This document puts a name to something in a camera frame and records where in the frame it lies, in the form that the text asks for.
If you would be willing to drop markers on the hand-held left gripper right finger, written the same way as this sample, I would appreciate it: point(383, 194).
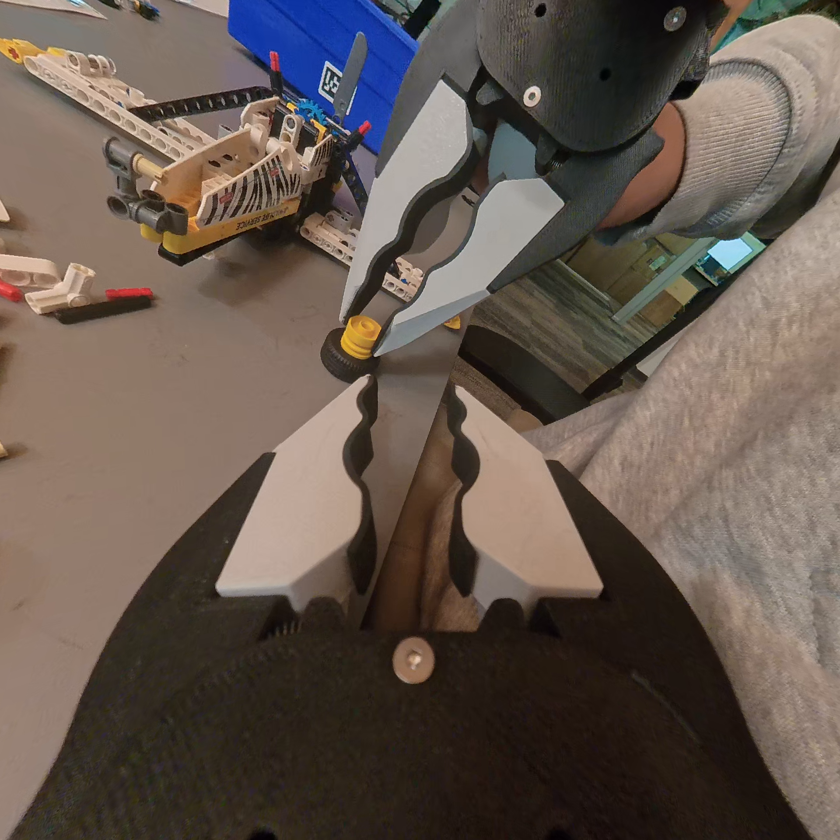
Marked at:
point(525, 525)

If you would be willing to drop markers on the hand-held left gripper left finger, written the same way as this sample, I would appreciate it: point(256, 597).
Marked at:
point(295, 525)

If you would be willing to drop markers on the person's grey hoodie torso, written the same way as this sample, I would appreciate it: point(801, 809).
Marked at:
point(722, 459)

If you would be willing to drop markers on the yellow lego wheel hub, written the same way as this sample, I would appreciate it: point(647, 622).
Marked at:
point(362, 331)

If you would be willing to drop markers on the zebra striped lego aircraft model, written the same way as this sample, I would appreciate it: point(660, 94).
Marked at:
point(249, 197)

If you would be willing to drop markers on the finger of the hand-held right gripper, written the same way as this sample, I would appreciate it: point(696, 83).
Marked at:
point(512, 223)
point(413, 151)

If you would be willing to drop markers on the black office chair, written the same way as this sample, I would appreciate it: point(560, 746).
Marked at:
point(525, 380)

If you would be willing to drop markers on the small blue lego piece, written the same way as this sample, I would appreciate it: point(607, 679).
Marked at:
point(143, 6)

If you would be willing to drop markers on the person's right hand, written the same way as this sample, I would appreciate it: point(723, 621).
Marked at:
point(646, 184)

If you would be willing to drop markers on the blue plastic bin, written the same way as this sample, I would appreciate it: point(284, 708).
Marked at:
point(295, 39)

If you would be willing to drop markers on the person's right forearm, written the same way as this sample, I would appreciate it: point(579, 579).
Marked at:
point(741, 118)

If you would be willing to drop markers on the pile of loose lego pieces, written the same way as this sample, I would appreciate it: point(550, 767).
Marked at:
point(59, 292)

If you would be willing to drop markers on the black lego tyre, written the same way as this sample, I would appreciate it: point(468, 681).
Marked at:
point(338, 361)

